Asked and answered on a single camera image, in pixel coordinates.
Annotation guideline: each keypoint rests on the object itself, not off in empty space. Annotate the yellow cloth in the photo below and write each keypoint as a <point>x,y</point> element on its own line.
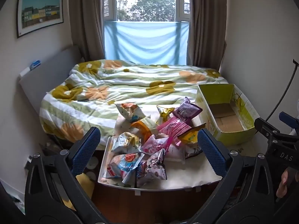
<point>84,183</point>

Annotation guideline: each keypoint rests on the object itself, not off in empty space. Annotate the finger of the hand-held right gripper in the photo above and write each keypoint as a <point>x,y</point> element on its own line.
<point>286,119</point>
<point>266,129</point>

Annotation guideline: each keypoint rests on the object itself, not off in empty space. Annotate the brown curtain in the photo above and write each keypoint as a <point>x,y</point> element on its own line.
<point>206,25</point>
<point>88,21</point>

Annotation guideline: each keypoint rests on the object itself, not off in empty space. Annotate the pile of snack bags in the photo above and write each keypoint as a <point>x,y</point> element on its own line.
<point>102,165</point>

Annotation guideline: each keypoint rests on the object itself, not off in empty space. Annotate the yellow dark snack packet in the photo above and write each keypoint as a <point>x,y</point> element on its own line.
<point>190,135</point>

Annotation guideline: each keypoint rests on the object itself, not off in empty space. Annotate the person's right hand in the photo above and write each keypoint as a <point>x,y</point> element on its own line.
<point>285,183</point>

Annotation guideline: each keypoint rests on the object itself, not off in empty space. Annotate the white orange snack packet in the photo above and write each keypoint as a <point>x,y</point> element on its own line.
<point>129,112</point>

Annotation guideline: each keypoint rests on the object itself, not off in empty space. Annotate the grey bed headboard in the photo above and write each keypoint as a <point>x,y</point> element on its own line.
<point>46,79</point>

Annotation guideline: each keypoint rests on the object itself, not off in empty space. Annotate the floral striped blanket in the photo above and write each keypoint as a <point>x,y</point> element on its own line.
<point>130,86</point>

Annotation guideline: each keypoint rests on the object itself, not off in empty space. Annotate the blue white small pack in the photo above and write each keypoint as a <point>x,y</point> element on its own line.
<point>35,64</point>

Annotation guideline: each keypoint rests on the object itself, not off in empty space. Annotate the light blue window cloth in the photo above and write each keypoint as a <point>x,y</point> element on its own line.
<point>144,42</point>

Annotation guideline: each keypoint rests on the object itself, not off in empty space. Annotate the yellow-green cardboard box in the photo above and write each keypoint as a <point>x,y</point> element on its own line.
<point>225,119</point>

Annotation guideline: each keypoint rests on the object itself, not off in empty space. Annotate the white framed window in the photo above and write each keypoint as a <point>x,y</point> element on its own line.
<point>144,0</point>

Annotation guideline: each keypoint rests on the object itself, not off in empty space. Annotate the framed wall picture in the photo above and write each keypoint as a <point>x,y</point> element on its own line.
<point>39,12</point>

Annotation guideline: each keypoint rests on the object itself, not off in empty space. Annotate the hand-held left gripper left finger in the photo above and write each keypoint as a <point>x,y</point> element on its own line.
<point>86,149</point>

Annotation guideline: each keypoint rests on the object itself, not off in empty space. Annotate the pink white snack packet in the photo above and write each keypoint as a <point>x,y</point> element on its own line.
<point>155,144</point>

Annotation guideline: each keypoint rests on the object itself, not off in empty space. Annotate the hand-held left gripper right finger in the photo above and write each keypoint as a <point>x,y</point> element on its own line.
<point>211,149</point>

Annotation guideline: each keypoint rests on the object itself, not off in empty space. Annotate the cartoon print snack packet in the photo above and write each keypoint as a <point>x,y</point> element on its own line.
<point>151,169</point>

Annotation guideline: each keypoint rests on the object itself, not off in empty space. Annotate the gold snack packet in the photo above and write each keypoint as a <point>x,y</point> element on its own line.
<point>164,113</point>

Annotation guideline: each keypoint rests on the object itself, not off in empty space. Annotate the purple snack packet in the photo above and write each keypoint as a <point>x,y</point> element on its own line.
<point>186,110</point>

